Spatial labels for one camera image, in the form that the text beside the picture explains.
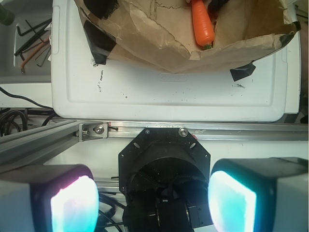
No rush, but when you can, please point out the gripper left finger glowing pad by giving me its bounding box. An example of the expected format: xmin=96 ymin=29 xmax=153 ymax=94
xmin=0 ymin=164 xmax=99 ymax=232

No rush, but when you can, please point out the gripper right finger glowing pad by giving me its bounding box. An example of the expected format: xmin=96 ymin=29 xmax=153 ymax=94
xmin=208 ymin=157 xmax=309 ymax=232

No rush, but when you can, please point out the white plastic bin lid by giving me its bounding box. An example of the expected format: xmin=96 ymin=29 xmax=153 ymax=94
xmin=51 ymin=0 xmax=301 ymax=122

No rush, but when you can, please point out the grey tool tray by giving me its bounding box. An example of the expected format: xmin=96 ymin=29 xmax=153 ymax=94
xmin=0 ymin=9 xmax=52 ymax=84

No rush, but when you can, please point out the orange hex key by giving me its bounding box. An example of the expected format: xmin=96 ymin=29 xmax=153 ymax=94
xmin=20 ymin=37 xmax=50 ymax=74

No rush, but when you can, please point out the black hex keys set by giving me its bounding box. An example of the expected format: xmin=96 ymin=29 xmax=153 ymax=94
xmin=14 ymin=18 xmax=52 ymax=61

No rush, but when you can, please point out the orange toy carrot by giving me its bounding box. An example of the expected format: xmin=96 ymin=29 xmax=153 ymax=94
xmin=191 ymin=0 xmax=214 ymax=50

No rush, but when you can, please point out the brown paper bag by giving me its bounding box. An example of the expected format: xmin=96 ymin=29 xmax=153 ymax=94
xmin=75 ymin=0 xmax=300 ymax=74

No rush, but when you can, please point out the aluminium frame rail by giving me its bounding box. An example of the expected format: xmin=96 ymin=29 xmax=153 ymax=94
xmin=0 ymin=120 xmax=309 ymax=165

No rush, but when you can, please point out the aluminium corner bracket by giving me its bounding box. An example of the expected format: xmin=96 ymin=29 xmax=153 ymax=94
xmin=78 ymin=121 xmax=108 ymax=142

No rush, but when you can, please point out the black cables bundle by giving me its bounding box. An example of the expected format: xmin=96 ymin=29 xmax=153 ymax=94
xmin=0 ymin=86 xmax=61 ymax=137

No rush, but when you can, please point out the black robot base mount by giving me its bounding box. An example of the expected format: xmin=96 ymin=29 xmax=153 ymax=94
xmin=118 ymin=128 xmax=212 ymax=232

